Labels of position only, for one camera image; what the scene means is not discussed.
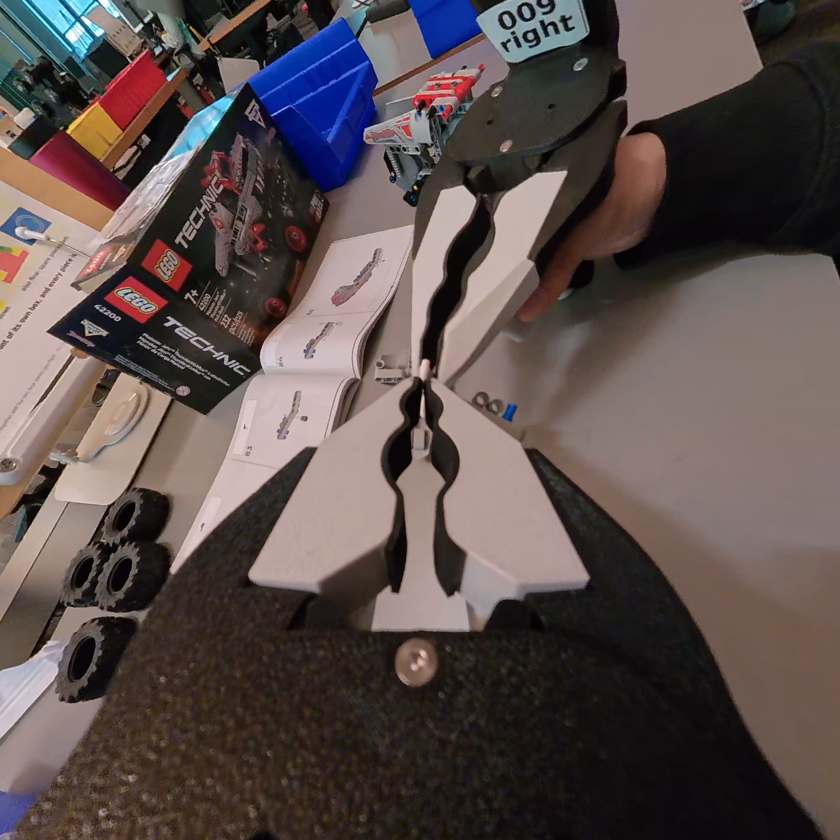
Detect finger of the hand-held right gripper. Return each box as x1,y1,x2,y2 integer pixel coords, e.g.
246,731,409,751
410,184,496,380
435,168,569,388

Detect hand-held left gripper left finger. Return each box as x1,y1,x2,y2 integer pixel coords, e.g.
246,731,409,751
248,377,422,597

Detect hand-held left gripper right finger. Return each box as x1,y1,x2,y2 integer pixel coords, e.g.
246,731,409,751
423,379,590,599

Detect small white toy connector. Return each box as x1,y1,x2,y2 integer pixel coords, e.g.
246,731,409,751
410,357,435,462

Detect person's right forearm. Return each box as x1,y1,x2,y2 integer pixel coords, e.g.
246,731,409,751
613,39,840,271

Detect person's right hand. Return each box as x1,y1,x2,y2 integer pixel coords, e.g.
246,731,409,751
518,131,667,322

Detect open instruction booklet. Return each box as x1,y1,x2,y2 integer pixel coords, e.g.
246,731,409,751
176,226,416,575

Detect red grey toy truck model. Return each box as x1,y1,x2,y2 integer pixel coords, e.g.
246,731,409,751
363,63,488,209

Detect blue plastic bin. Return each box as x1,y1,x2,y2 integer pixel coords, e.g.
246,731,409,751
407,0,490,60
248,16,382,193

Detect black toy tyre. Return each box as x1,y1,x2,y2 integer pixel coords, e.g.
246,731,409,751
56,617,139,703
60,541,112,608
101,489,170,546
98,541,172,613

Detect white board stand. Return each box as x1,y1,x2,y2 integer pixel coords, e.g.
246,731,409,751
0,384,173,508

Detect black toy set box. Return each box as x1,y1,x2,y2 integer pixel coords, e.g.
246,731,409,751
47,82,331,416

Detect white instruction poster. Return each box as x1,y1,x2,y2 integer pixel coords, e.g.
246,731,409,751
0,180,119,460

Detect red storage block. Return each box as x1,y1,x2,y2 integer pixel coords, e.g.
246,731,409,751
98,49,168,116

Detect yellow storage block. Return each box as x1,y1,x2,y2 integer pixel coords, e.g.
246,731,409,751
66,98,126,158

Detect maroon storage block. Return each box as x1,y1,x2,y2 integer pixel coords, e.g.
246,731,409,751
29,131,132,211

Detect wooden display board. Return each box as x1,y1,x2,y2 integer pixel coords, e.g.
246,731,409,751
0,144,132,231

